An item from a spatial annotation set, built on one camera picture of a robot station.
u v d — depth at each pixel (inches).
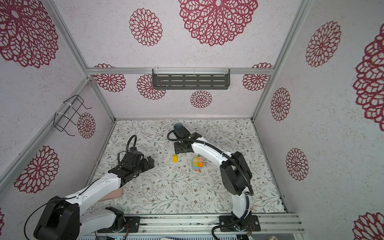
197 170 36.0
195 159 34.6
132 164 26.1
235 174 19.1
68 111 30.6
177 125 43.6
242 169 20.3
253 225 28.6
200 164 34.6
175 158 38.2
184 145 25.1
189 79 37.2
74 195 17.9
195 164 34.7
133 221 29.9
